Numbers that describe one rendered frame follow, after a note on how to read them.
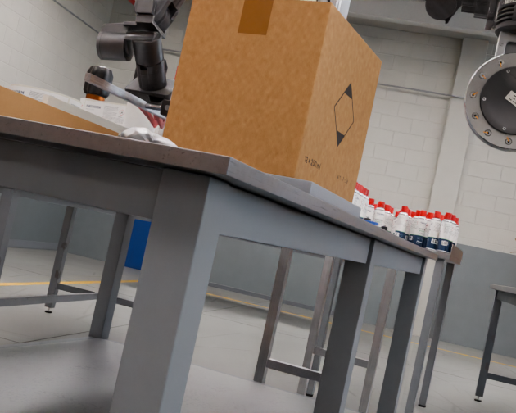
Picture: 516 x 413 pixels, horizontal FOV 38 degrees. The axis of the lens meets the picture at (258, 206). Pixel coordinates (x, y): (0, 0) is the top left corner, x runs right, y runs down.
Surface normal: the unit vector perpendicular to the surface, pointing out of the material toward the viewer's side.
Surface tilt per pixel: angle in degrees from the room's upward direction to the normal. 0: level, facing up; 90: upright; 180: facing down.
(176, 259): 90
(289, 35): 90
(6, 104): 90
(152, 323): 90
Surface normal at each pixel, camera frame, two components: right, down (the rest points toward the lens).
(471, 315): -0.22, -0.09
